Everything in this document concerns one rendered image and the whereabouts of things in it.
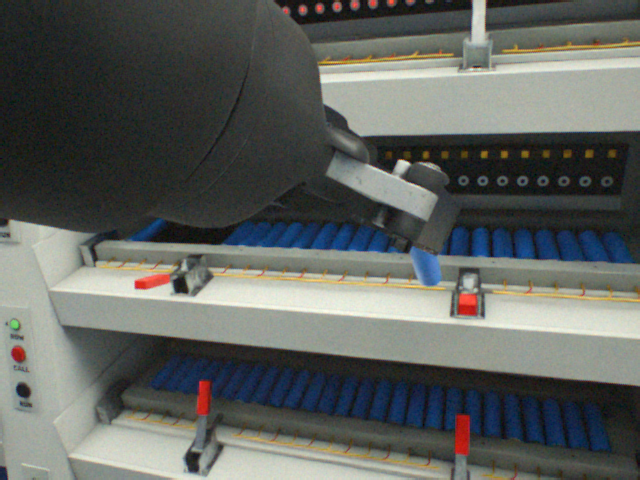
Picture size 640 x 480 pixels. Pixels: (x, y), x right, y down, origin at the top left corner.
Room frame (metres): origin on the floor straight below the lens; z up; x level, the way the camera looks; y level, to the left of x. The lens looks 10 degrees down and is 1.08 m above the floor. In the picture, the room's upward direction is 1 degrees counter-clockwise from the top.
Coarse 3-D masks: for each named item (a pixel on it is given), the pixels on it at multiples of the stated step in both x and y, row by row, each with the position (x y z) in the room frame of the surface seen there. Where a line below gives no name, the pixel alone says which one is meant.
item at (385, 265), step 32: (128, 256) 0.53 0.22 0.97; (160, 256) 0.52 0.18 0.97; (224, 256) 0.50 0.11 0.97; (256, 256) 0.48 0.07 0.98; (288, 256) 0.47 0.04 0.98; (320, 256) 0.47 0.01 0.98; (352, 256) 0.46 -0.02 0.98; (384, 256) 0.46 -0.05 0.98; (448, 256) 0.44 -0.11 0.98; (416, 288) 0.43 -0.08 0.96; (576, 288) 0.40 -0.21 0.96; (608, 288) 0.39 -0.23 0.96
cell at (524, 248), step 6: (516, 234) 0.49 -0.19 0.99; (522, 234) 0.48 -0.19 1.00; (528, 234) 0.49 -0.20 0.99; (516, 240) 0.48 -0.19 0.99; (522, 240) 0.47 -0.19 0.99; (528, 240) 0.47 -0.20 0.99; (516, 246) 0.47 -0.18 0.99; (522, 246) 0.46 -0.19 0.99; (528, 246) 0.46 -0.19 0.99; (516, 252) 0.46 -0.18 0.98; (522, 252) 0.45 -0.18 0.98; (528, 252) 0.45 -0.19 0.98; (534, 252) 0.45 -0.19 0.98; (516, 258) 0.45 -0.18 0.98; (522, 258) 0.44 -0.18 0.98; (528, 258) 0.44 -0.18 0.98; (534, 258) 0.44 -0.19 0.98
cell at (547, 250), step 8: (536, 232) 0.49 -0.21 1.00; (544, 232) 0.48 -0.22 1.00; (536, 240) 0.48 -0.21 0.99; (544, 240) 0.47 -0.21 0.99; (552, 240) 0.47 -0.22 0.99; (536, 248) 0.47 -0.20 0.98; (544, 248) 0.45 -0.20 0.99; (552, 248) 0.45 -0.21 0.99; (544, 256) 0.44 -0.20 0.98; (552, 256) 0.44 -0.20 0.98
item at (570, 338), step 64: (64, 256) 0.52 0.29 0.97; (64, 320) 0.51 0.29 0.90; (128, 320) 0.48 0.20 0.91; (192, 320) 0.46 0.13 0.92; (256, 320) 0.44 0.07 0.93; (320, 320) 0.42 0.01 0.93; (384, 320) 0.40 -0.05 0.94; (448, 320) 0.39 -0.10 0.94; (512, 320) 0.38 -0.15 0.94; (576, 320) 0.37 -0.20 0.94
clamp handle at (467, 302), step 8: (464, 280) 0.39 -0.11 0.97; (472, 280) 0.39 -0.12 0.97; (464, 288) 0.39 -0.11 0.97; (472, 288) 0.39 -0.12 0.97; (464, 296) 0.35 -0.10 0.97; (472, 296) 0.35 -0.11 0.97; (464, 304) 0.33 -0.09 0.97; (472, 304) 0.33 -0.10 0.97; (464, 312) 0.33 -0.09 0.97; (472, 312) 0.33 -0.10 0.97
